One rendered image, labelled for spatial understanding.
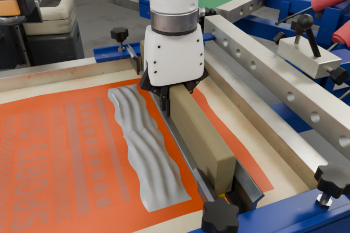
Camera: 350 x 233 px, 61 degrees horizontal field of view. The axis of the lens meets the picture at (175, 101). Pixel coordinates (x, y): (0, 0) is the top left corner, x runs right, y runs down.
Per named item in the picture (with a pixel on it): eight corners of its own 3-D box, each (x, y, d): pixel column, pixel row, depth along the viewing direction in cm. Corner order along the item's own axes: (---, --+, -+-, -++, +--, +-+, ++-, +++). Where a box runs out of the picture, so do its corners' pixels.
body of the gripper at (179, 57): (194, 8, 52) (192, 65, 59) (137, 15, 49) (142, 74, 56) (213, 22, 46) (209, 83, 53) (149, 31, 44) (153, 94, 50)
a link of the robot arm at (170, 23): (195, -3, 51) (194, 13, 53) (144, 2, 49) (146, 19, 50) (214, 10, 45) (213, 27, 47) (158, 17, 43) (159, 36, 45)
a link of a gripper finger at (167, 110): (164, 78, 56) (165, 107, 59) (147, 81, 55) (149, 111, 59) (170, 87, 53) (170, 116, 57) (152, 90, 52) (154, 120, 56)
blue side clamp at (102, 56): (99, 80, 78) (95, 56, 74) (96, 71, 82) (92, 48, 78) (203, 61, 87) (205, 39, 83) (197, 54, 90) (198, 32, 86)
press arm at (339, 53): (296, 92, 64) (302, 72, 61) (279, 78, 69) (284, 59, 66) (358, 78, 69) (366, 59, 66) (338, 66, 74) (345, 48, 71)
